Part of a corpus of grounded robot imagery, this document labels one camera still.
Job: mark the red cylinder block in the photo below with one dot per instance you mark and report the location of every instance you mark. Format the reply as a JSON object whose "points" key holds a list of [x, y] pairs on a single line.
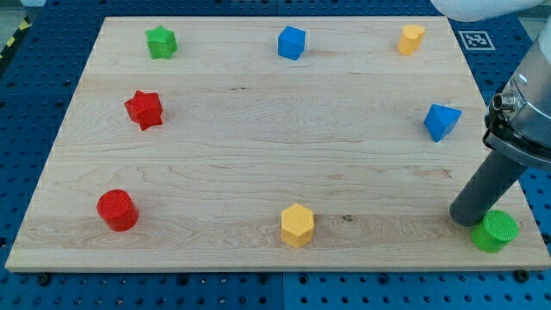
{"points": [[117, 210]]}

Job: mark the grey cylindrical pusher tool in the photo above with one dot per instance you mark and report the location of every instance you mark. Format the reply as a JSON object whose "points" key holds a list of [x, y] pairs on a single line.
{"points": [[486, 186]]}

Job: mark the black yellow hazard tape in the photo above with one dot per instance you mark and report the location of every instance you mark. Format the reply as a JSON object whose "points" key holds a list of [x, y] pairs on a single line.
{"points": [[16, 39]]}

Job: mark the wooden board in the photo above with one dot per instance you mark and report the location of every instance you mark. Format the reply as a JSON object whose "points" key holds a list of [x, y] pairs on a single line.
{"points": [[247, 133]]}

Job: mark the blue cube block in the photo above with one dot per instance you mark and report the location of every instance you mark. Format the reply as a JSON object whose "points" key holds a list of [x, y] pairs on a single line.
{"points": [[291, 42]]}

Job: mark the red star block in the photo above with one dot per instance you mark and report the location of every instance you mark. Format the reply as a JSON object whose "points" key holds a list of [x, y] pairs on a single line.
{"points": [[145, 109]]}

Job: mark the yellow hexagon block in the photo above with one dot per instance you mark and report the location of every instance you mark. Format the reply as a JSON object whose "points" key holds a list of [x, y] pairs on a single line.
{"points": [[297, 223]]}

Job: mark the yellow heart block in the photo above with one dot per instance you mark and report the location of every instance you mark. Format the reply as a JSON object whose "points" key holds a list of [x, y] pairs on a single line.
{"points": [[410, 39]]}

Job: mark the blue triangle block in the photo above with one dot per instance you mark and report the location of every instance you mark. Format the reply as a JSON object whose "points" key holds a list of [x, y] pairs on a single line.
{"points": [[440, 121]]}

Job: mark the white fiducial marker tag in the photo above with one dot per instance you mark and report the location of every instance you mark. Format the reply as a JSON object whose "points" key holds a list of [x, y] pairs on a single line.
{"points": [[474, 40]]}

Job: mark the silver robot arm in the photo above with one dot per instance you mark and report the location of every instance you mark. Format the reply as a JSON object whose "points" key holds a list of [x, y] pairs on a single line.
{"points": [[518, 116]]}

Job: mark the green cylinder block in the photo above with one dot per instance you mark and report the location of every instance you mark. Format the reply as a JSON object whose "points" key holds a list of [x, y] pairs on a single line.
{"points": [[495, 231]]}

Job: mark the green star block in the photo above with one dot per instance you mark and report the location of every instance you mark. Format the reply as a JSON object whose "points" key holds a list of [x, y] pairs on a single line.
{"points": [[161, 42]]}

